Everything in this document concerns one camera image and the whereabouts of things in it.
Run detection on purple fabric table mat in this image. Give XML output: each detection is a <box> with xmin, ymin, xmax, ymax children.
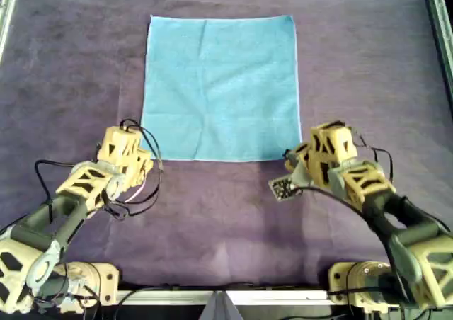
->
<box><xmin>0</xmin><ymin>0</ymin><xmax>450</xmax><ymax>289</ymax></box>

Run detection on black wrist camera circuit board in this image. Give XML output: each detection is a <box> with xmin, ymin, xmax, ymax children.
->
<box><xmin>268</xmin><ymin>176</ymin><xmax>302</xmax><ymax>202</ymax></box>

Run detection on aluminium frame rail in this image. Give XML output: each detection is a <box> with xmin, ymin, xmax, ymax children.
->
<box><xmin>424</xmin><ymin>0</ymin><xmax>453</xmax><ymax>98</ymax></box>
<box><xmin>0</xmin><ymin>0</ymin><xmax>18</xmax><ymax>73</ymax></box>
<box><xmin>116</xmin><ymin>290</ymin><xmax>337</xmax><ymax>307</ymax></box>

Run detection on grey camera stand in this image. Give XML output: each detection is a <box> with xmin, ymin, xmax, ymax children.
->
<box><xmin>203</xmin><ymin>290</ymin><xmax>245</xmax><ymax>320</ymax></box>

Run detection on black camera cable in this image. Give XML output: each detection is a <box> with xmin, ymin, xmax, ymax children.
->
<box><xmin>302</xmin><ymin>185</ymin><xmax>408</xmax><ymax>299</ymax></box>

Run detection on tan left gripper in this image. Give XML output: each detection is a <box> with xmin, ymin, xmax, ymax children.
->
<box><xmin>97</xmin><ymin>127</ymin><xmax>155</xmax><ymax>190</ymax></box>

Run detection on blue microfiber cloth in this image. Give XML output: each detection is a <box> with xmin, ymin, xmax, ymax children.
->
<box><xmin>140</xmin><ymin>13</ymin><xmax>302</xmax><ymax>164</ymax></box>

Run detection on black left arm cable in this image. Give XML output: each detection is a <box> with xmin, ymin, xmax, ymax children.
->
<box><xmin>102</xmin><ymin>118</ymin><xmax>164</xmax><ymax>222</ymax></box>

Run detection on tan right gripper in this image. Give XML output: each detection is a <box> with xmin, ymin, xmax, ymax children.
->
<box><xmin>295</xmin><ymin>121</ymin><xmax>358</xmax><ymax>186</ymax></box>

